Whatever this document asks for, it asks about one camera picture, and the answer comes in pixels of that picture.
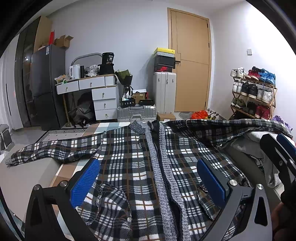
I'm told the black white plaid cardigan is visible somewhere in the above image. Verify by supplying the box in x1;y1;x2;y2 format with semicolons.
6;119;290;240

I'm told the grey folded garment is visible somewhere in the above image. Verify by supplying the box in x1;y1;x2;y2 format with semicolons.
230;132;281;188

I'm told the checkered blue brown bedsheet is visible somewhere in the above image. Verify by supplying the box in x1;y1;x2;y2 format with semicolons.
50;121;130;187

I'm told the wooden shoe rack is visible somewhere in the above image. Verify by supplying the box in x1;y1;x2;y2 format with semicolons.
230;77;278;120

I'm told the orange plastic bag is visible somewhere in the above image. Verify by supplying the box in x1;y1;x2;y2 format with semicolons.
191;110;208;120

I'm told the black bag under desk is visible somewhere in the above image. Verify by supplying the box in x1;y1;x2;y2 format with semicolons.
68;102;95;128

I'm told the small cardboard box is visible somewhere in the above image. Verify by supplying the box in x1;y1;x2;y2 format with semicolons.
157;113;176;121

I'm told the white drawer desk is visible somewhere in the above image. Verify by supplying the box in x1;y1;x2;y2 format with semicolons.
56;74;119;121

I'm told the silver aluminium suitcase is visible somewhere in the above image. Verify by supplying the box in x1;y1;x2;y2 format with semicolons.
117;105;157;122

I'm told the white upright suitcase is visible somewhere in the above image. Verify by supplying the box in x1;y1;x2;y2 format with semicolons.
152;72;177;114

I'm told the white electric kettle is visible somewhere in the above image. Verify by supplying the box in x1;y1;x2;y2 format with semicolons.
69;64;80;79

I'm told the dark grey refrigerator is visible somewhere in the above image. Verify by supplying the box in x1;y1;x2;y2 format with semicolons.
31;45;67;130

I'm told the wooden door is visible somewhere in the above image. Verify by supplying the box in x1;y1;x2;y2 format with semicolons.
168;8;212;112

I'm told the yellow lid shoebox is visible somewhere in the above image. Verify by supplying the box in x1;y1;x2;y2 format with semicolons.
153;47;175;58

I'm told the black red shoebox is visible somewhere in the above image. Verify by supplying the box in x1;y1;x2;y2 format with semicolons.
154;55;175;72

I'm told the dark wrapped flower bouquet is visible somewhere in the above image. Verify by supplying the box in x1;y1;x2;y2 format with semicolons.
115;69;133;100

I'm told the open cardboard box on fridge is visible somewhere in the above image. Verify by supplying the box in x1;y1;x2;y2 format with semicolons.
54;35;74;49

